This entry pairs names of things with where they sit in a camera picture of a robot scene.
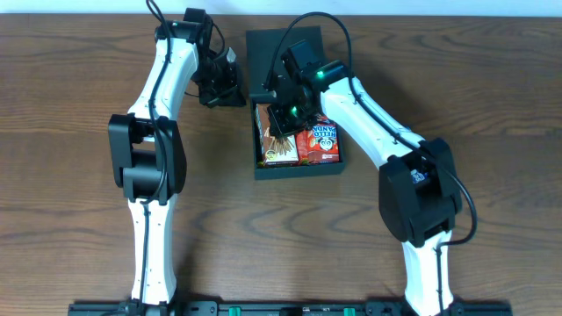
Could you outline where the blue Eclipse gum pack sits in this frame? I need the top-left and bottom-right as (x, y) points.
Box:
(411, 169), (428, 184)

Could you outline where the red snack bag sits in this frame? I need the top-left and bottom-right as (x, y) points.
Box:
(295, 130), (308, 165)

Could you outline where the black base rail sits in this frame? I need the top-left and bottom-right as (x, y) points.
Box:
(68, 299), (514, 316)

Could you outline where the brown Pocky box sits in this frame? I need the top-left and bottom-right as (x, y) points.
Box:
(255, 104), (299, 167)

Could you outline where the red Hello Panda box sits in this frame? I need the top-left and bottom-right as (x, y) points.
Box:
(305, 115), (340, 164)

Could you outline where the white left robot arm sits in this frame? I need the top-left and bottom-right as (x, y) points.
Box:
(108, 0), (246, 315)

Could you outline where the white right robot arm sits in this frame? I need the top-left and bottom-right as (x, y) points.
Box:
(268, 40), (462, 315)

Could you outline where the black gift box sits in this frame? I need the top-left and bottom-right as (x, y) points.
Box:
(246, 26), (346, 180)

